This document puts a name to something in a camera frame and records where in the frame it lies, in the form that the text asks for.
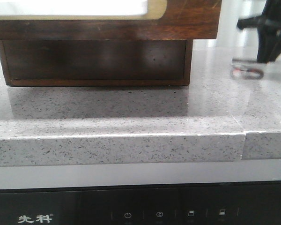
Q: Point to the white curtain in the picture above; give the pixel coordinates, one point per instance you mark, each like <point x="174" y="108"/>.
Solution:
<point x="228" y="34"/>

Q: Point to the black built-in appliance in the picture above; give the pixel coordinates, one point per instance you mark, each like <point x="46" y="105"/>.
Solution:
<point x="238" y="203"/>

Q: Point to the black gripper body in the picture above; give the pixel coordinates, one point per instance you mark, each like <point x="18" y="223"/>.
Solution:
<point x="268" y="25"/>

